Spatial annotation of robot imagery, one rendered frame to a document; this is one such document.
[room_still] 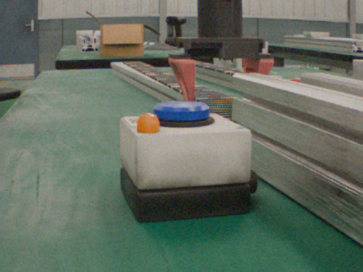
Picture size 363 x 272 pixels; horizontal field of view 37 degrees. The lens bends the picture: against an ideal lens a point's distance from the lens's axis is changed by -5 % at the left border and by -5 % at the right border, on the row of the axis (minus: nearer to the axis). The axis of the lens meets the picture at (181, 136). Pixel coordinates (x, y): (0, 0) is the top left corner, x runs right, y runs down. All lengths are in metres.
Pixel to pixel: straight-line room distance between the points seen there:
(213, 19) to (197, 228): 0.38
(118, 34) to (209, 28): 1.94
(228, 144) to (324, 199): 0.07
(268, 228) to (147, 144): 0.10
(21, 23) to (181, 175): 11.14
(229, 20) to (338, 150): 0.37
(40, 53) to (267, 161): 11.06
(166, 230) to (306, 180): 0.11
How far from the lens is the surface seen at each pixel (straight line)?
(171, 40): 4.01
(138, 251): 0.34
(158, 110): 0.40
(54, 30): 11.47
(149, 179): 0.38
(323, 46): 4.10
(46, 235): 0.37
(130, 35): 2.64
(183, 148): 0.38
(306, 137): 0.41
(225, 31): 0.70
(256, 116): 0.49
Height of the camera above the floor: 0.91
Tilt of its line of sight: 11 degrees down
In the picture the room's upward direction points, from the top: straight up
